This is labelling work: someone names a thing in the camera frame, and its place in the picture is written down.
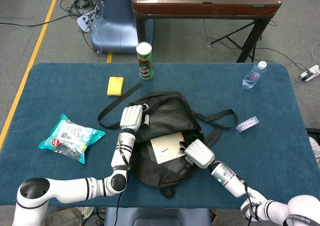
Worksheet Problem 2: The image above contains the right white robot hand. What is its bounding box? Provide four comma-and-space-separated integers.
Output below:
177, 138, 216, 169

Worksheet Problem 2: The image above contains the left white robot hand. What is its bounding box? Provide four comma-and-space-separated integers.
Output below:
119, 104, 151, 133

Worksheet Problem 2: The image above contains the white paper booklet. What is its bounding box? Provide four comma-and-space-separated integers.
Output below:
150, 132, 187, 164

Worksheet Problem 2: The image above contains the black fabric backpack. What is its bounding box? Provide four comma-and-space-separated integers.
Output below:
97, 82, 238, 199

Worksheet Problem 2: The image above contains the teal snack packet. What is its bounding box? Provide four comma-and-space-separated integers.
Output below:
38, 113, 107, 165

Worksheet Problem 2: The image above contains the yellow sponge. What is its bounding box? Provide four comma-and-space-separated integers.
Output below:
106, 76, 125, 97

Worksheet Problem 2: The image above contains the green Pringles can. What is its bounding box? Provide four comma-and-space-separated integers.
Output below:
136, 42, 154, 80

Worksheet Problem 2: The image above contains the clear plastic water bottle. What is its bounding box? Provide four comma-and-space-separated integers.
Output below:
241, 61, 268, 90

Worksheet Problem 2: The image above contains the white power strip with plugs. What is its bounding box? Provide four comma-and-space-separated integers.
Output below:
76, 9, 99, 33

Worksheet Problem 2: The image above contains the brown mahjong table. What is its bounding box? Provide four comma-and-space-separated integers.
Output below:
131, 0, 283, 63

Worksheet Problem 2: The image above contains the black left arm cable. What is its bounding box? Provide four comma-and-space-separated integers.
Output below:
113, 138, 133, 226

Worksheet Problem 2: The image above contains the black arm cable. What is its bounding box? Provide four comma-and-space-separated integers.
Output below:
241, 180, 261, 226
113, 138, 133, 226

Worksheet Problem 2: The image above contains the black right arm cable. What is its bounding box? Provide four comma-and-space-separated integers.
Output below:
241, 180, 261, 226

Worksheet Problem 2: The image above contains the blue-grey machine pedestal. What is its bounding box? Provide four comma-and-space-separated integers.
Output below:
91, 0, 139, 53

